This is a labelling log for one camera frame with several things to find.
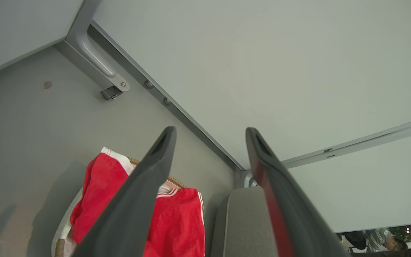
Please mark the grey metal partition rail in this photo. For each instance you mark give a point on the grey metal partition rail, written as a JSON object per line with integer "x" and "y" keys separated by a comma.
{"x": 359, "y": 142}

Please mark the person in striped shirt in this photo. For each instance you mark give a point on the person in striped shirt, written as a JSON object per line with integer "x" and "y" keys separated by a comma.
{"x": 382, "y": 240}

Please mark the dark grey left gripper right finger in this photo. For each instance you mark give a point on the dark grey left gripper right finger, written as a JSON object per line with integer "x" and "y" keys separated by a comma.
{"x": 291, "y": 210}

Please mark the red and white garment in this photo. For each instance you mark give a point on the red and white garment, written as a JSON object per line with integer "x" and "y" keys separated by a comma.
{"x": 177, "y": 221}

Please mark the grey table leg with caster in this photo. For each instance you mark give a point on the grey table leg with caster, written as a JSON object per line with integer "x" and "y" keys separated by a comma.
{"x": 93, "y": 46}

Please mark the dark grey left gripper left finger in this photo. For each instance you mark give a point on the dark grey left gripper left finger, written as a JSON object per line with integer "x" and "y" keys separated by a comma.
{"x": 130, "y": 210}

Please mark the metal caster foot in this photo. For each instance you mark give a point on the metal caster foot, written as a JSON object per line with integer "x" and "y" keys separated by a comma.
{"x": 110, "y": 92}

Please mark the woven laundry basket white liner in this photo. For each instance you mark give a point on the woven laundry basket white liner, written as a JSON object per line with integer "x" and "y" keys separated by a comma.
{"x": 64, "y": 228}

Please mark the grey upholstered seat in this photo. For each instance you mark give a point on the grey upholstered seat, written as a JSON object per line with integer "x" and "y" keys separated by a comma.
{"x": 243, "y": 223}

